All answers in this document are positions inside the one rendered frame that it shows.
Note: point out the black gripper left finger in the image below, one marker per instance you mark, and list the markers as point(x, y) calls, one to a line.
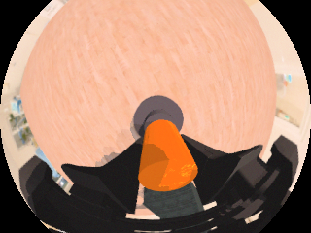
point(118, 178)

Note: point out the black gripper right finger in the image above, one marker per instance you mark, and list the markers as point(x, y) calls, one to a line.
point(215, 167)

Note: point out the orange knob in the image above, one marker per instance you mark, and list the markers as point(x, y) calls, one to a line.
point(166, 163)

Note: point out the dark grey round pedestal with silver shaft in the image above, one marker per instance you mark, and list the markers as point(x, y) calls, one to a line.
point(155, 108)

